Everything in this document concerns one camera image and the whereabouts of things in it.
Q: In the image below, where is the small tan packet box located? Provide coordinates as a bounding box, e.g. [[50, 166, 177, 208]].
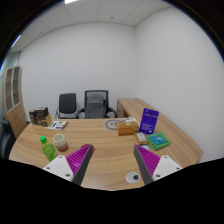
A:
[[134, 131, 149, 145]]

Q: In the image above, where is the white and pink ribbed cup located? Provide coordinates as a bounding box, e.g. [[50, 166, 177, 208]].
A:
[[52, 133, 70, 153]]

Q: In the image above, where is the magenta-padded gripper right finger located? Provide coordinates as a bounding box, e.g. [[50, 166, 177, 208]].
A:
[[133, 144, 184, 185]]

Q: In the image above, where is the white purple green leaflet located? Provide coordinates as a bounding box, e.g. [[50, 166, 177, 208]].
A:
[[46, 120, 69, 131]]

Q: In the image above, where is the round grey cable grommet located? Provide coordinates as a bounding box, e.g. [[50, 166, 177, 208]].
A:
[[125, 171, 141, 184]]

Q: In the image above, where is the dark brown printed carton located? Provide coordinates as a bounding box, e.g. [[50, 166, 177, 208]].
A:
[[34, 106, 50, 118]]

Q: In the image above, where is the purple stand-up pouch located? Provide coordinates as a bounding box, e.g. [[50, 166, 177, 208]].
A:
[[138, 107, 160, 135]]

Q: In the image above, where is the wooden side desk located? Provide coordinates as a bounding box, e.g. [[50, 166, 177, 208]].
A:
[[116, 97, 160, 121]]

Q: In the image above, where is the small dark brown carton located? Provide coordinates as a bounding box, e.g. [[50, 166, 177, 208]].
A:
[[28, 109, 38, 126]]

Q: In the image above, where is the orange-brown wooden box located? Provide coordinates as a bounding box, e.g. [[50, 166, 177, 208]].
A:
[[116, 120, 140, 137]]

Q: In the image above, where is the grey mesh-back office chair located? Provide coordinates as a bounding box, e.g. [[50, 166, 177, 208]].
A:
[[76, 89, 118, 120]]

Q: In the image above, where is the green drink bottle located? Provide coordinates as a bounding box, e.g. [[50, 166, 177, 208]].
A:
[[39, 135, 59, 162]]

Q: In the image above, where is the wooden glass-door shelf cabinet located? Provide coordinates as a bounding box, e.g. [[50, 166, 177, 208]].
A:
[[2, 65, 28, 139]]

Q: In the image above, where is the green flat box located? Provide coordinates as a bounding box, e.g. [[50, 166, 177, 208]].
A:
[[145, 131, 171, 151]]

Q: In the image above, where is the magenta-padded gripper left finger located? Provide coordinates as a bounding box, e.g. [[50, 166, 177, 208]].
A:
[[43, 144, 94, 186]]

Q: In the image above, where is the black padded office chair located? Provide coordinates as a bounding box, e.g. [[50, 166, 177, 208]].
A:
[[55, 92, 79, 120]]

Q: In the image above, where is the tan cardboard box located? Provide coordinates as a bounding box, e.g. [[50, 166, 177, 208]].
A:
[[36, 113, 53, 127]]

